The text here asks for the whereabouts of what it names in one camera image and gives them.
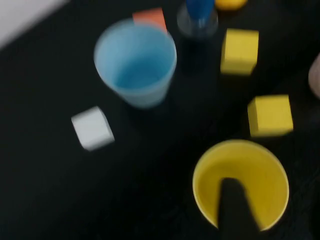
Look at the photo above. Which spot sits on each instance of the yellow plastic cup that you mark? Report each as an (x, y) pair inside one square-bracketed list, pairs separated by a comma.
[(265, 170)]

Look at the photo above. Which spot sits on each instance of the yellow cube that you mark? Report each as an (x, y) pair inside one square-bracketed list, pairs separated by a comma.
[(239, 51), (270, 116)]

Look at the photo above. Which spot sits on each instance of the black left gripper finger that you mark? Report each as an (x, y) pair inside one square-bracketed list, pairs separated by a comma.
[(236, 212)]

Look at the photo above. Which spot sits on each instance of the light blue plastic cup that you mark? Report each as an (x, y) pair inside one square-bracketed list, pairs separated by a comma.
[(135, 62)]

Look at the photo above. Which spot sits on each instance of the pink plastic cup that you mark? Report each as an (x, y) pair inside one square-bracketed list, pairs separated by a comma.
[(315, 77)]

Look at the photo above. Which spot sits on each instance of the yellow rubber duck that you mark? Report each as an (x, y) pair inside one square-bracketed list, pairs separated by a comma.
[(230, 3)]

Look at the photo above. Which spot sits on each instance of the blue cone in clear glass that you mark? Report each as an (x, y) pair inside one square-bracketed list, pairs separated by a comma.
[(198, 12)]

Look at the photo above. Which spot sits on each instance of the orange block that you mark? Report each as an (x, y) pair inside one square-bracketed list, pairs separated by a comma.
[(150, 16)]

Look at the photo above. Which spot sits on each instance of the white cube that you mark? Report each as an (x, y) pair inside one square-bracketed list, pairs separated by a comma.
[(92, 128)]

